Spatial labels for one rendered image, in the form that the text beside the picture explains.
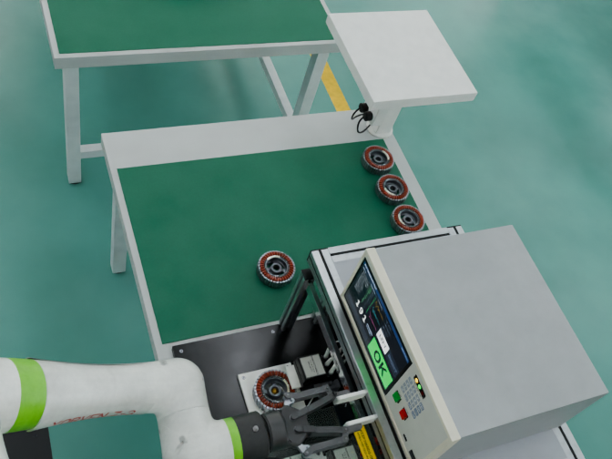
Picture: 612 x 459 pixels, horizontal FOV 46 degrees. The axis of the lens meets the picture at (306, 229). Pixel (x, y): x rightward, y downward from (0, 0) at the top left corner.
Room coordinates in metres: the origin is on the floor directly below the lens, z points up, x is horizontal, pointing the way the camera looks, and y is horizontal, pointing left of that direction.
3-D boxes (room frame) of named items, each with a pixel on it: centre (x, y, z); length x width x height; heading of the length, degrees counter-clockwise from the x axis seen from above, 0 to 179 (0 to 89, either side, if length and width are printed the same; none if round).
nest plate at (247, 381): (0.81, -0.09, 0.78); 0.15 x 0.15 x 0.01; 38
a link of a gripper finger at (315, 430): (0.59, -0.18, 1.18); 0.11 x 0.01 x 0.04; 112
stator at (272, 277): (1.19, 0.04, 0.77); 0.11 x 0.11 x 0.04
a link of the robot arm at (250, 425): (0.52, -0.05, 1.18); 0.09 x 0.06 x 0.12; 37
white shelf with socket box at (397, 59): (1.79, -0.06, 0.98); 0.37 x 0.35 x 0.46; 38
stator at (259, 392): (0.81, -0.08, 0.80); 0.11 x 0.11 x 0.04
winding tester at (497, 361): (0.90, -0.42, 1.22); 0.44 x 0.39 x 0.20; 38
